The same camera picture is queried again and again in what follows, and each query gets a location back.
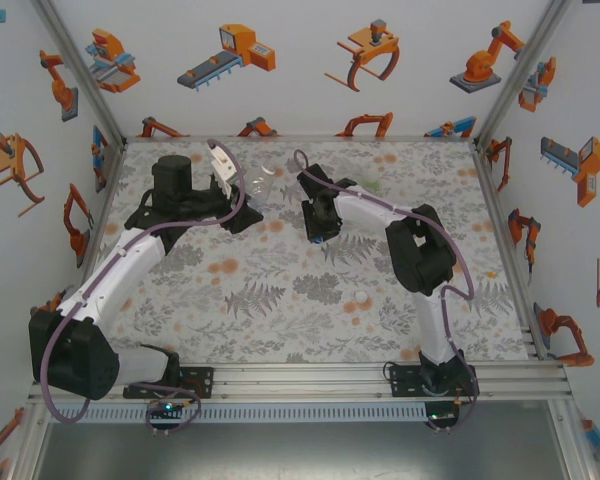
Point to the green label plastic bottle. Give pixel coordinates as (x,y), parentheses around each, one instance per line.
(371,185)

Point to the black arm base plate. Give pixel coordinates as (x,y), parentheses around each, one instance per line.
(200,382)
(405,381)

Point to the thin aluminium frame rail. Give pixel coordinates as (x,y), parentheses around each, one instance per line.
(380,138)

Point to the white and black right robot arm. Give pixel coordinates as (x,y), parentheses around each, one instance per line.
(365,210)

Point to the aluminium frame leg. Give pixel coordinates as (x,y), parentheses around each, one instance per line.
(30,440)
(572,440)

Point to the aluminium frame post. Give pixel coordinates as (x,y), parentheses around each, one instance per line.
(84,75)
(521,75)

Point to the grey metal panel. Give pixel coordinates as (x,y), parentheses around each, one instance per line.
(300,455)

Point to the aluminium table side rail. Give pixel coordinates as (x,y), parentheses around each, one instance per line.
(107,190)
(495,210)

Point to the wide aluminium frame rail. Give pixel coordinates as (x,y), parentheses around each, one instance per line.
(300,380)

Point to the clear plastic bottle blue label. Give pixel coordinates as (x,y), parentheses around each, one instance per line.
(260,182)

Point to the small controller board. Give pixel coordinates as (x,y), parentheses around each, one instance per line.
(166,407)
(442,414)

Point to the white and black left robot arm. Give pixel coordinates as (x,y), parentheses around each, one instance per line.
(120,270)

